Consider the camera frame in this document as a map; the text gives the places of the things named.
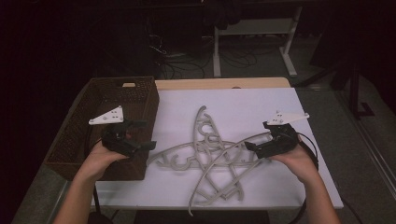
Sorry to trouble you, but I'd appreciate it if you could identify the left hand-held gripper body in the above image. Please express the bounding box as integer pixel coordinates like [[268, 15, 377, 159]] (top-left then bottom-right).
[[88, 105, 138, 157]]

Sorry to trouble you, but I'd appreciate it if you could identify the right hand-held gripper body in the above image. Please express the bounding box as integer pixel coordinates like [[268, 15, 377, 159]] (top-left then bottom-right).
[[258, 110, 310, 159]]

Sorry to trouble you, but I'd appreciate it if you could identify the brown wicker basket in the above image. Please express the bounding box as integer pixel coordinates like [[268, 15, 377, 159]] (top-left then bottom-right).
[[43, 76, 161, 182]]

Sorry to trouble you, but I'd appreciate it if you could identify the person's right hand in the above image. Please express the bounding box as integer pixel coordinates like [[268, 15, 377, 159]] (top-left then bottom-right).
[[269, 141, 321, 185]]

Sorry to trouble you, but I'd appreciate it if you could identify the person's left hand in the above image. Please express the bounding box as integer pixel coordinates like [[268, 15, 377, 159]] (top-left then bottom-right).
[[74, 141, 130, 183]]

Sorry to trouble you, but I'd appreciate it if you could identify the white flat board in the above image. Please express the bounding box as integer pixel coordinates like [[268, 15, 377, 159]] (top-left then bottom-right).
[[92, 87, 345, 210]]

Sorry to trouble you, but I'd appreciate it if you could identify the black metal floor stand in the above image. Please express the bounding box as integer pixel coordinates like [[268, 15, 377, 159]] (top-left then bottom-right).
[[293, 55, 376, 119]]

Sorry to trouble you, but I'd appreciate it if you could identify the dark hanging cloth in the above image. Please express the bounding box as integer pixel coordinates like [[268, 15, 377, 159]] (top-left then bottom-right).
[[202, 0, 245, 31]]

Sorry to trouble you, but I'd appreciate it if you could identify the tangle of black floor cables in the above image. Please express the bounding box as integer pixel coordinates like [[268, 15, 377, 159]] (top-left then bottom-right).
[[146, 24, 281, 79]]

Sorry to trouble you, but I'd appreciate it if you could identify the grey metal table frame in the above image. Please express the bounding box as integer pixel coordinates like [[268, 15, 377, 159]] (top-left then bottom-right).
[[46, 180, 71, 224]]

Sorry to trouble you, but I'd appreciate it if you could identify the white metal desk frame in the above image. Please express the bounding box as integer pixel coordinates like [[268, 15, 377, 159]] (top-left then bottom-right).
[[213, 6, 304, 78]]

